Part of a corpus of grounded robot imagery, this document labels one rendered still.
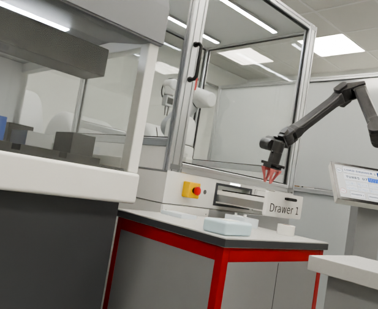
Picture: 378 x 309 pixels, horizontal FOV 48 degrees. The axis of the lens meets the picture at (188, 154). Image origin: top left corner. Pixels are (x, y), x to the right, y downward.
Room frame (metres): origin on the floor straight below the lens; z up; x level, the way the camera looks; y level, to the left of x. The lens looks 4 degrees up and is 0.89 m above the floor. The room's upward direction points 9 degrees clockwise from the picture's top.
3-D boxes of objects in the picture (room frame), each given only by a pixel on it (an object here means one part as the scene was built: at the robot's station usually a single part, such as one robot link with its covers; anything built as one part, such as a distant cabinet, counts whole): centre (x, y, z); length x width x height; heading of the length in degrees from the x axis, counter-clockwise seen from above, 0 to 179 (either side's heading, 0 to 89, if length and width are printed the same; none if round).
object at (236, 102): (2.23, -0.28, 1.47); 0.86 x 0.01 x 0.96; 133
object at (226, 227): (1.39, -0.16, 0.78); 0.15 x 0.10 x 0.04; 138
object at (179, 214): (1.77, 0.00, 0.77); 0.13 x 0.09 x 0.02; 43
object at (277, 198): (1.97, -0.47, 0.87); 0.29 x 0.02 x 0.11; 133
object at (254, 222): (1.84, -0.27, 0.78); 0.12 x 0.08 x 0.04; 35
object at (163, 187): (2.56, 0.03, 0.87); 1.02 x 0.95 x 0.14; 133
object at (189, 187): (1.95, -0.04, 0.88); 0.07 x 0.05 x 0.07; 133
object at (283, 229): (1.73, -0.44, 0.78); 0.07 x 0.07 x 0.04
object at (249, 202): (2.12, -0.33, 0.86); 0.40 x 0.26 x 0.06; 43
